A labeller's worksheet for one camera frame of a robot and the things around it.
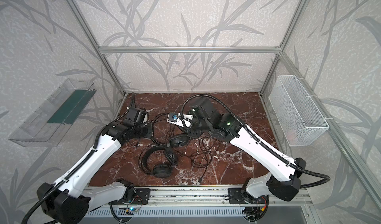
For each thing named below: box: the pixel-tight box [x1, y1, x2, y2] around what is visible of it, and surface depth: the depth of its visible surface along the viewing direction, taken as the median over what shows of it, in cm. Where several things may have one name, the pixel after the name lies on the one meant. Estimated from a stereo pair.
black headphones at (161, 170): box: [138, 144, 179, 178], surface depth 79 cm
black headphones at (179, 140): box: [170, 124, 190, 148], surface depth 72 cm
